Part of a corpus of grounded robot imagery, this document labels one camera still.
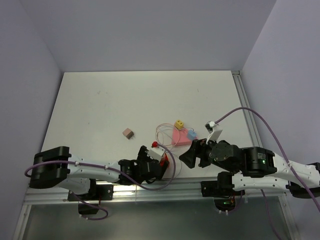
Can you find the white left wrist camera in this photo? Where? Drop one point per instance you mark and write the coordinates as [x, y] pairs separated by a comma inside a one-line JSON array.
[[156, 153]]

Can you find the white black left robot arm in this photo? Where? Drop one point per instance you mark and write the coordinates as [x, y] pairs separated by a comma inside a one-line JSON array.
[[57, 167]]

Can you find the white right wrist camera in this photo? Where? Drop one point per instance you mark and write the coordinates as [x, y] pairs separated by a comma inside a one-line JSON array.
[[214, 131]]

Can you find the blue charger plug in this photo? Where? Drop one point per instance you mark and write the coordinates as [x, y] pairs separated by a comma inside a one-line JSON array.
[[191, 135]]

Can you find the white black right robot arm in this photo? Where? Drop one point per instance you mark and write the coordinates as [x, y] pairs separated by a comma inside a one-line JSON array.
[[251, 168]]

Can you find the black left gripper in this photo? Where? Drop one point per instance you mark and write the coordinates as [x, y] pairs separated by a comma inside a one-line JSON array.
[[142, 155]]

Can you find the yellow charger plug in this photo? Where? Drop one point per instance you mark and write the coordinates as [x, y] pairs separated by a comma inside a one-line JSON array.
[[179, 124]]

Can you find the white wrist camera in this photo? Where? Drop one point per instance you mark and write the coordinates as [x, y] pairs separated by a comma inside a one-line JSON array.
[[156, 153], [214, 131]]

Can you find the red cube adapter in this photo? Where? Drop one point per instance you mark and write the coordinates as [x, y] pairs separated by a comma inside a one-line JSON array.
[[164, 160]]

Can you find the pink triangular power strip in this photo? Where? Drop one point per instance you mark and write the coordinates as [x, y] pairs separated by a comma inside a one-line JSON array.
[[179, 137]]

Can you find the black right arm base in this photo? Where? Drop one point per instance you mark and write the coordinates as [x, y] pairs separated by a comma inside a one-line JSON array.
[[225, 200]]

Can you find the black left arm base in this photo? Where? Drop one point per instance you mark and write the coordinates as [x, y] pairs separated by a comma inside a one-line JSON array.
[[97, 193]]

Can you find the brown charger plug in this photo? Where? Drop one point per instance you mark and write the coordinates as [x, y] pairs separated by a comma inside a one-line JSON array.
[[128, 133]]

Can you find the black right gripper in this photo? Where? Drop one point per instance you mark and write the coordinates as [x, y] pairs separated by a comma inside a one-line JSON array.
[[198, 147]]

